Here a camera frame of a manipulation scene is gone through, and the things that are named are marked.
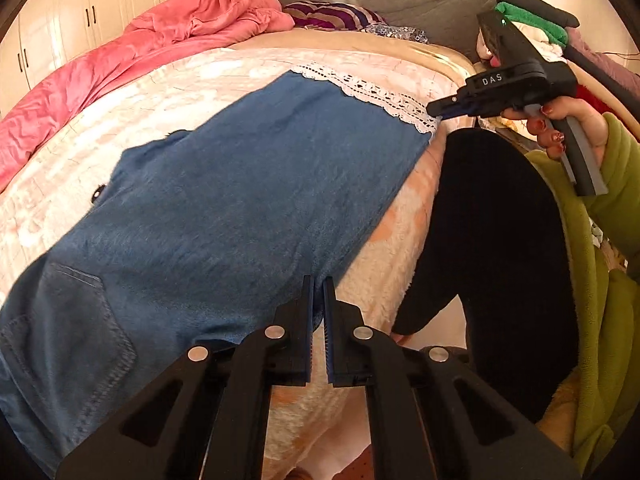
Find white glossy wardrobe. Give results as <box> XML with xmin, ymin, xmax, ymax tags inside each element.
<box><xmin>1</xmin><ymin>0</ymin><xmax>165</xmax><ymax>115</ymax></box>

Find beige bed sheet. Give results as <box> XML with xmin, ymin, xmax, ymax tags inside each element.
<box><xmin>232</xmin><ymin>28</ymin><xmax>476</xmax><ymax>86</ymax></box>

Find purple striped pillow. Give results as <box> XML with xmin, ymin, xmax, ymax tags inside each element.
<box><xmin>283</xmin><ymin>0</ymin><xmax>386</xmax><ymax>32</ymax></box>

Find black trouser leg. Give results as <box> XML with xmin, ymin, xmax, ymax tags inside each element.
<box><xmin>393</xmin><ymin>128</ymin><xmax>579</xmax><ymax>422</ymax></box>

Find blue denim pants lace hem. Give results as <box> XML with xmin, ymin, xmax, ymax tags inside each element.
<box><xmin>1</xmin><ymin>66</ymin><xmax>438</xmax><ymax>476</ymax></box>

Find right hand red nails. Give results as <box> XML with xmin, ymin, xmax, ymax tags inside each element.
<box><xmin>501</xmin><ymin>96</ymin><xmax>608</xmax><ymax>166</ymax></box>

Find pile of folded clothes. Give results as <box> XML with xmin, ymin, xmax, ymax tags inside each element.
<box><xmin>496</xmin><ymin>0</ymin><xmax>639</xmax><ymax>140</ymax></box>

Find pink crumpled duvet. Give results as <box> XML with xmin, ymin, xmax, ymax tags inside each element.
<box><xmin>1</xmin><ymin>0</ymin><xmax>294</xmax><ymax>188</ymax></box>

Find green fleece sleeve forearm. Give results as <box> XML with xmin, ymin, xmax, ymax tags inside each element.
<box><xmin>527</xmin><ymin>114</ymin><xmax>639</xmax><ymax>474</ymax></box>

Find orange white bear blanket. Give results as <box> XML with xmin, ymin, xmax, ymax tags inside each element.
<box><xmin>0</xmin><ymin>46</ymin><xmax>476</xmax><ymax>480</ymax></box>

